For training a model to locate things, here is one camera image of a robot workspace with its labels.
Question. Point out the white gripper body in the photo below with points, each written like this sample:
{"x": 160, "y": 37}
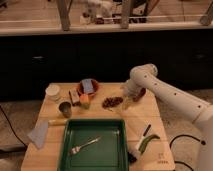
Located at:
{"x": 127, "y": 99}

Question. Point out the dark grape bunch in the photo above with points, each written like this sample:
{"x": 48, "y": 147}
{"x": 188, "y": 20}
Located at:
{"x": 112, "y": 102}

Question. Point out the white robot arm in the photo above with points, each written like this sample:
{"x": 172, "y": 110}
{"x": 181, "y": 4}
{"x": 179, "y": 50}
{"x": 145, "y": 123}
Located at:
{"x": 196, "y": 110}

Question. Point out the green plastic tray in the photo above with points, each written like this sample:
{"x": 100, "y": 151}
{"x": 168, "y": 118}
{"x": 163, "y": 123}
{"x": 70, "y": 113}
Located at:
{"x": 108, "y": 154}

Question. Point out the dark red bowl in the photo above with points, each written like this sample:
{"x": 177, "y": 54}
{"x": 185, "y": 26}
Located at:
{"x": 140, "y": 95}

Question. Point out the blue sponge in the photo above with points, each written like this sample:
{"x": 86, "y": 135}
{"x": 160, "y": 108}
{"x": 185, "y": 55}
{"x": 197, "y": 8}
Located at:
{"x": 87, "y": 86}

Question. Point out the orange yellow fruit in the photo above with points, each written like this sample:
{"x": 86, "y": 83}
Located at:
{"x": 85, "y": 101}

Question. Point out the brown block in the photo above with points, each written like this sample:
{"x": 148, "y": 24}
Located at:
{"x": 75, "y": 100}

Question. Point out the green cucumber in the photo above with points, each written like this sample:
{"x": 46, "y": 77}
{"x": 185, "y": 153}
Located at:
{"x": 145, "y": 142}

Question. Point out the grey metal cup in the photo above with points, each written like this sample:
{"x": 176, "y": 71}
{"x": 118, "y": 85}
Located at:
{"x": 65, "y": 109}

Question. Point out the white black peeler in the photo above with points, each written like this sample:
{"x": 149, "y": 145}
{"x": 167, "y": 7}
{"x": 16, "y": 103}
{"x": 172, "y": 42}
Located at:
{"x": 133, "y": 151}

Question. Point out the white cup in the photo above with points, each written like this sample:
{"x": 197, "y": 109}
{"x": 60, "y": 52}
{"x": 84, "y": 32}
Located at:
{"x": 53, "y": 92}

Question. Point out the silver metal fork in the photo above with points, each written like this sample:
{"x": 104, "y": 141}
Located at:
{"x": 77, "y": 149}

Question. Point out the spatula with wooden handle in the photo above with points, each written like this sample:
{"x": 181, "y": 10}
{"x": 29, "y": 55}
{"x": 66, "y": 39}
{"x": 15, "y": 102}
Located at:
{"x": 38, "y": 135}

